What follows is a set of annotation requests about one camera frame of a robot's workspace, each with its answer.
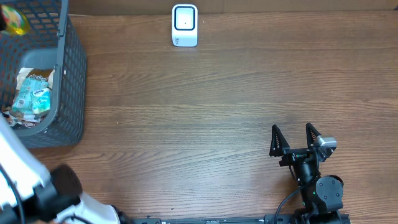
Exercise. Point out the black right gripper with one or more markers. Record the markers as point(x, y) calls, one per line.
point(298, 156)

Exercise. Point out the teal tissue packet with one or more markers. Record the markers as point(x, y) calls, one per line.
point(23, 100)

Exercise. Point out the brown snack bag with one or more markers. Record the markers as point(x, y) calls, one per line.
point(21, 120)

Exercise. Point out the yellow liquid bottle grey cap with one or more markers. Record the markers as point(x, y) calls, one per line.
point(13, 22)

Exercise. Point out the green white tissue pack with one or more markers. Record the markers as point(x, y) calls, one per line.
point(41, 101)

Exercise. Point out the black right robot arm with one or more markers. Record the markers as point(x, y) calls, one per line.
point(322, 197)

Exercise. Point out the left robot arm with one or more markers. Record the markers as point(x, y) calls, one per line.
point(30, 193)

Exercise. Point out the white barcode scanner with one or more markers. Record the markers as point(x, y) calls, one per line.
point(185, 25)

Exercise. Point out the dark grey mesh plastic basket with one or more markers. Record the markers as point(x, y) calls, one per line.
point(52, 43)

